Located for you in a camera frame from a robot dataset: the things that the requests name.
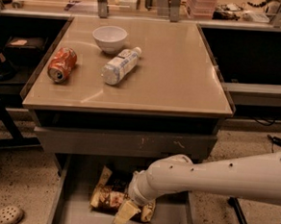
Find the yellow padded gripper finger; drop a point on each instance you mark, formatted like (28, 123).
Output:
(126, 211)

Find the brown sea salt chip bag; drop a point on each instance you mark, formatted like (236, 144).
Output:
(112, 189)

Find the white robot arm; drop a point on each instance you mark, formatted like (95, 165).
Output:
(256, 178)

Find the open middle drawer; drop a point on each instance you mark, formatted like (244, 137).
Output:
(80, 176)

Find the grey top drawer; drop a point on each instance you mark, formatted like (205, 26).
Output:
(124, 143)

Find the grey drawer cabinet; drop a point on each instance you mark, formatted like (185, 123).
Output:
(174, 89)

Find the beige croc shoe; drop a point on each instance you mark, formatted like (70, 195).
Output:
(10, 215)

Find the clear plastic water bottle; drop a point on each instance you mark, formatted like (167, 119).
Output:
(119, 66)

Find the crushed orange soda can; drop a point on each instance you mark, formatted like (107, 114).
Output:
(62, 64)

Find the black power adapter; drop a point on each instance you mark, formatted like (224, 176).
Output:
(275, 140)

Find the white ceramic bowl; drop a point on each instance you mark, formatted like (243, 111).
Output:
(110, 39)

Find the black box on shelf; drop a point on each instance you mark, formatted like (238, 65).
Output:
(25, 50)

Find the pink plastic container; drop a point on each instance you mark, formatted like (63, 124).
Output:
(200, 8)

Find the black table leg frame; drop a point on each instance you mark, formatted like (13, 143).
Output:
(17, 140)

